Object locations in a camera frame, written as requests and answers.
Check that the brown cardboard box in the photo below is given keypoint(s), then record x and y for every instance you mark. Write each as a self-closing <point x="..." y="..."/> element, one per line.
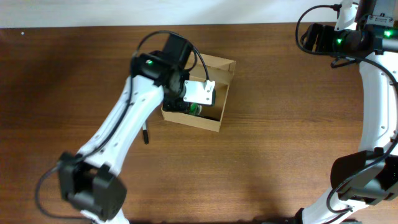
<point x="221" y="71"/>

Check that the green tape roll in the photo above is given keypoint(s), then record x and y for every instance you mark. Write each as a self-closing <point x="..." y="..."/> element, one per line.
<point x="195" y="109"/>

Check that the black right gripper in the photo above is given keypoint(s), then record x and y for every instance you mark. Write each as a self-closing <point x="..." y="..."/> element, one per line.
<point x="314" y="37"/>

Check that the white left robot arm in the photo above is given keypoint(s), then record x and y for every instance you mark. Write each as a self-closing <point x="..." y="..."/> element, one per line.
<point x="89" y="179"/>

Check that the black permanent marker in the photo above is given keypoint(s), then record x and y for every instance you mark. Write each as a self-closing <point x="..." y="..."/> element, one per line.
<point x="145" y="133"/>

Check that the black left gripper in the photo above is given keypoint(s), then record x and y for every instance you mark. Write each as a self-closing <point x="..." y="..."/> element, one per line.
<point x="175" y="106"/>

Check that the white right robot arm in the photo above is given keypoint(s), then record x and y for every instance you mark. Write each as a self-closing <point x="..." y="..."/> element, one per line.
<point x="365" y="33"/>

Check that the blue ballpoint pen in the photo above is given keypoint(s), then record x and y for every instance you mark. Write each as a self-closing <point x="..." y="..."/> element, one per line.
<point x="208" y="117"/>

